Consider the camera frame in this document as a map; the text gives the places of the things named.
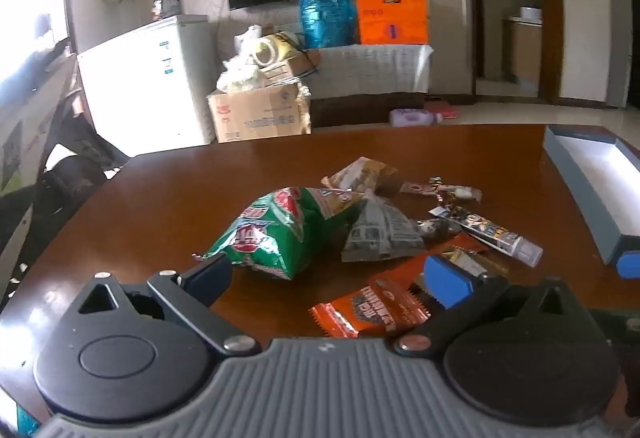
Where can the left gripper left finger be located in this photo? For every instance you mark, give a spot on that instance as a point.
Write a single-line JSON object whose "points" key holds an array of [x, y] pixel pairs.
{"points": [[186, 299]]}

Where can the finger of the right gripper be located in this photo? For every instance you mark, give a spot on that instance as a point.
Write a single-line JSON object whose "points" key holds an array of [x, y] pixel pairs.
{"points": [[628, 265]]}

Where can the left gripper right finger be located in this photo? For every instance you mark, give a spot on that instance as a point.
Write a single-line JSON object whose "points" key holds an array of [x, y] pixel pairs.
{"points": [[465, 299]]}

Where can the black white tube snack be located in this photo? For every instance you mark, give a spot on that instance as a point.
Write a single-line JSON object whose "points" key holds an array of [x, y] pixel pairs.
{"points": [[493, 235]]}

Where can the orange wafer snack packet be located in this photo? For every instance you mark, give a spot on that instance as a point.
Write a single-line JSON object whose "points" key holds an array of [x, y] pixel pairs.
{"points": [[395, 301]]}

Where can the green chips bag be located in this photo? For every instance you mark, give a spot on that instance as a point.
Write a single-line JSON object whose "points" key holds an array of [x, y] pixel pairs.
{"points": [[282, 231]]}

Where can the clear pink candy packet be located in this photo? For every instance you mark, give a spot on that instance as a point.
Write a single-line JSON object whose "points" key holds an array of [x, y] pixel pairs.
{"points": [[444, 193]]}

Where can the grey nut snack packet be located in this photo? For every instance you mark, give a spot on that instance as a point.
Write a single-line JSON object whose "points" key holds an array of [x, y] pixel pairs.
{"points": [[381, 232]]}

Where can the brown paper snack packet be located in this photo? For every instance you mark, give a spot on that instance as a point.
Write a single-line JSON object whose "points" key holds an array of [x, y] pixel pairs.
{"points": [[365, 175]]}

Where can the small panda candy packet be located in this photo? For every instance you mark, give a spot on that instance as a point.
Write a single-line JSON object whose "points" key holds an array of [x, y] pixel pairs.
{"points": [[437, 229]]}

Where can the grey cardboard box tray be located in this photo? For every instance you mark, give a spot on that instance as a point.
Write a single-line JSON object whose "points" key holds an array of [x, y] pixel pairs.
{"points": [[602, 174]]}

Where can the pink red floor item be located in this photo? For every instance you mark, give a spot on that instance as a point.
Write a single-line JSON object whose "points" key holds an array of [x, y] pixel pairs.
{"points": [[443, 109]]}

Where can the purple detergent bottle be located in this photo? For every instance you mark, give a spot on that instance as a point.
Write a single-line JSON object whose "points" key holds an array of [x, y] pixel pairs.
{"points": [[401, 118]]}

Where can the dark scooter by window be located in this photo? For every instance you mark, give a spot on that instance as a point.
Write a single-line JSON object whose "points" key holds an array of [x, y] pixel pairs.
{"points": [[52, 158]]}

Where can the large brown cardboard box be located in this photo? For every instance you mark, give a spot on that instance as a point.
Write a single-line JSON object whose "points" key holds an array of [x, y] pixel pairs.
{"points": [[272, 112]]}

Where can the white small refrigerator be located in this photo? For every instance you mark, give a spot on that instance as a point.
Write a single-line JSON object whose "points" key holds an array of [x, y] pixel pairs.
{"points": [[147, 89]]}

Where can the white crumpled plastic bag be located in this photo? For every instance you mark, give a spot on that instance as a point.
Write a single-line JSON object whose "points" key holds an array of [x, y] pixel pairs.
{"points": [[242, 72]]}

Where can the cabinet with white cloth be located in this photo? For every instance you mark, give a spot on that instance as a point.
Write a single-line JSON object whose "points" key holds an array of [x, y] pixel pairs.
{"points": [[361, 84]]}

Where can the small cardboard box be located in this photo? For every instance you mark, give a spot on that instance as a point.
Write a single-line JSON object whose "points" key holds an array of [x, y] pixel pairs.
{"points": [[298, 66]]}

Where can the tape roll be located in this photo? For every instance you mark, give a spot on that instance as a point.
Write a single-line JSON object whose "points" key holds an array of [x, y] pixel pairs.
{"points": [[266, 51]]}

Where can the kitchen counter cabinet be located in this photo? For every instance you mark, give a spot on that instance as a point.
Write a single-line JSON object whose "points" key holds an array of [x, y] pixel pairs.
{"points": [[521, 58]]}

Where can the white rice cooker pot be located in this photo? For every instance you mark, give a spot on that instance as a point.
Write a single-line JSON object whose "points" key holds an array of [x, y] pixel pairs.
{"points": [[531, 14]]}

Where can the orange gift bag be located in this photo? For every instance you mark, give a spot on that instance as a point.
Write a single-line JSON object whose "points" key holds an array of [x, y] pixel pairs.
{"points": [[392, 22]]}

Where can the blue plastic bag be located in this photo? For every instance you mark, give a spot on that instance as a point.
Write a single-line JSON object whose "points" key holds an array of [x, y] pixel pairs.
{"points": [[327, 23]]}

